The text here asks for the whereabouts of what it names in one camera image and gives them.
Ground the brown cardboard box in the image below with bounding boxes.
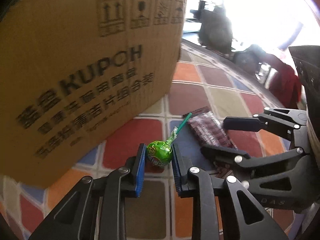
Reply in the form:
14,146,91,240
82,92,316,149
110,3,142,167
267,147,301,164
1,0,187,188

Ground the colourful diamond pattern table mat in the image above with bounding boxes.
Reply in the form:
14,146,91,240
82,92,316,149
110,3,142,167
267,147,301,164
0,38,308,240

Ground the dark chair at right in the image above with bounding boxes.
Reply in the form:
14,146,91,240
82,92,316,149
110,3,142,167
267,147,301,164
190,1,233,54

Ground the green lollipop with stick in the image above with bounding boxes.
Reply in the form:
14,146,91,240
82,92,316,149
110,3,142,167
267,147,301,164
146,113,192,167

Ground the maroon striped snack pack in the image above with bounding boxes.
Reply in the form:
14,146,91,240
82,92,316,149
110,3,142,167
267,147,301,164
183,106,238,178

